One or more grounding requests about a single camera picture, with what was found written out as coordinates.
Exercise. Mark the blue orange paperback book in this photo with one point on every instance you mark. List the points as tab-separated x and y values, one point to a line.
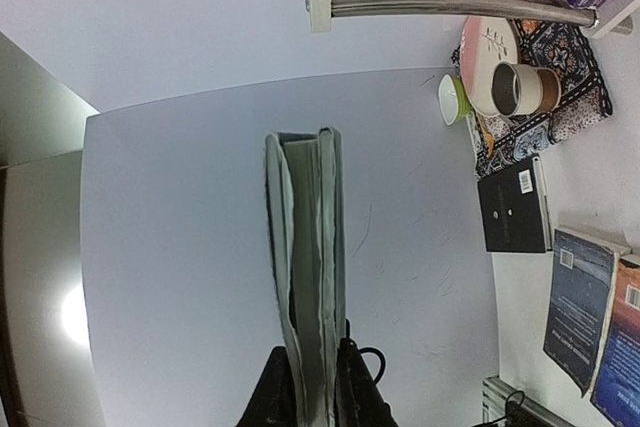
616	391

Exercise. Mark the green bowl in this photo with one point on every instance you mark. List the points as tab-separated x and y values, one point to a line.
453	101

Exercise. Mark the black notebook with barcode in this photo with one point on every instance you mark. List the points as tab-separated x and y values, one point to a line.
514	209

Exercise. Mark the dark green hardcover book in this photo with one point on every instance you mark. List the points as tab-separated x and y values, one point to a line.
304	193

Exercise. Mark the patterned placemat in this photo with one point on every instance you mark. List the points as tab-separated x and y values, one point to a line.
500	141

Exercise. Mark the white two-tier shelf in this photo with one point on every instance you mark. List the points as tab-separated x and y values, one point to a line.
614	16

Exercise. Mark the dark blue paperback book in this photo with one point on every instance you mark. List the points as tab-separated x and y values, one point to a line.
583	274

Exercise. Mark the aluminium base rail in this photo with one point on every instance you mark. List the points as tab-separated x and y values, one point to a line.
502	405

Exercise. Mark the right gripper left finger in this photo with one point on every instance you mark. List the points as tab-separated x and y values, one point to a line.
272	403

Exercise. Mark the glass cup with brown band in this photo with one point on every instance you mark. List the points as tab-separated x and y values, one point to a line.
522	90

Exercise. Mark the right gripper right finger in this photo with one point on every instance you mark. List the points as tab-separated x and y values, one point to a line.
357	398

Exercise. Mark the white pink plate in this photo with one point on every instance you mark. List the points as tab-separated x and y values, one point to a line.
485	42

